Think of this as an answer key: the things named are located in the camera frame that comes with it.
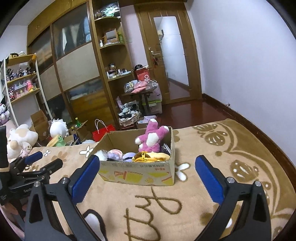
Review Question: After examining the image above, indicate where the white fluffy pompom plush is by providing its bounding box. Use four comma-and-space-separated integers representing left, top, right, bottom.
94, 150, 108, 161

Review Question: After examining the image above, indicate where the pink swirl plush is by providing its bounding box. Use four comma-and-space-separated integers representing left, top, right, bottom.
107, 149, 123, 161

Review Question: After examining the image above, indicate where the yellow plush pouch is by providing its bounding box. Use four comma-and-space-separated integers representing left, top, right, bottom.
132, 151, 170, 163

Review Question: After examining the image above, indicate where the pink plush bear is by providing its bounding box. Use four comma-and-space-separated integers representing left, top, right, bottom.
134, 118, 169, 153

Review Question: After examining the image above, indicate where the purple silver box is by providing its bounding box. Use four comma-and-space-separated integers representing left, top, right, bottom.
159, 143, 171, 156

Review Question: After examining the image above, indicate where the green frog toy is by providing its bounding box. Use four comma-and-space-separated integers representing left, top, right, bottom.
55, 136, 66, 147

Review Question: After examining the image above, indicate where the white beige plush dog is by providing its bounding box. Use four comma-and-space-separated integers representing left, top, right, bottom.
7, 124, 38, 160

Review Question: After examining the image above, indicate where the white round plush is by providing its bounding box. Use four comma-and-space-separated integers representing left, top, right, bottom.
50, 119, 69, 138

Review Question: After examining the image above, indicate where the green bottle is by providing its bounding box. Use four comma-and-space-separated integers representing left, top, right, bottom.
75, 117, 81, 128

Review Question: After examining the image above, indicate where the black white Kuromi plush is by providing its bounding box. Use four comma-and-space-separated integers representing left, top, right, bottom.
0, 97, 10, 126

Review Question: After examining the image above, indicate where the red paper bag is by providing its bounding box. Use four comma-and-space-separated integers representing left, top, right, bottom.
92, 119, 115, 142

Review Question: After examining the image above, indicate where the printed cardboard box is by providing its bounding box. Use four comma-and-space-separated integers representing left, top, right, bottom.
90, 127, 175, 186

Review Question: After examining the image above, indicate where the beige patterned blanket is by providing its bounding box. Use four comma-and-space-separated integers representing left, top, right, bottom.
23, 118, 296, 241

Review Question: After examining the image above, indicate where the lace basket with toys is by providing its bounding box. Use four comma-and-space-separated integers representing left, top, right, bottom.
118, 103, 142, 127

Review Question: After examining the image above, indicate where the white toy shelf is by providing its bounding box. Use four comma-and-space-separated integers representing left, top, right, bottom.
1, 53, 53, 126

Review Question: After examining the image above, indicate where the small cardboard floor box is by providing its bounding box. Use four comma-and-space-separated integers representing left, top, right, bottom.
136, 115, 156, 128

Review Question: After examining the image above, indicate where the small dark side table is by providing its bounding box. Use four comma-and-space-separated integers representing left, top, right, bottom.
121, 87, 156, 115

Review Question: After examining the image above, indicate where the wooden wardrobe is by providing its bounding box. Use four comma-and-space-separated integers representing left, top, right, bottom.
27, 1, 132, 131

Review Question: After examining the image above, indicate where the red gift bag on table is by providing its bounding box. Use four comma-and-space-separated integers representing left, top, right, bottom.
135, 67, 151, 81

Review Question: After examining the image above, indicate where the wooden door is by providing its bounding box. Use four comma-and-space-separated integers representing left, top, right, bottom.
134, 1, 202, 104

